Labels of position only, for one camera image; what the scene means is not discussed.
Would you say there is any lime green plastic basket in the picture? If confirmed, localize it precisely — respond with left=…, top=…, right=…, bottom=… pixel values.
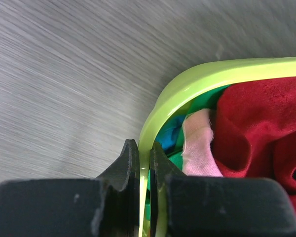
left=138, top=57, right=296, bottom=237

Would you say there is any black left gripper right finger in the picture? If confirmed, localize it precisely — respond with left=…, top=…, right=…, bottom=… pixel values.
left=149, top=142, right=185, bottom=237

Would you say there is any pink t shirt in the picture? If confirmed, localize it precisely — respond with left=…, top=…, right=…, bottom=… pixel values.
left=182, top=109, right=222, bottom=177

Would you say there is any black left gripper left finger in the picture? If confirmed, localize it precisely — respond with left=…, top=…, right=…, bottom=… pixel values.
left=96, top=139, right=140, bottom=237

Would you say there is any blue t shirt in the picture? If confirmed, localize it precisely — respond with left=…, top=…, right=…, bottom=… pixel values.
left=155, top=115, right=185, bottom=154

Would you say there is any green t shirt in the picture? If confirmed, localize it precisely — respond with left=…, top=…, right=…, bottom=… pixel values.
left=145, top=83, right=231, bottom=205

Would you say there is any dark red t shirt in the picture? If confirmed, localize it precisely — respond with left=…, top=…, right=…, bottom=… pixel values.
left=212, top=77, right=296, bottom=210

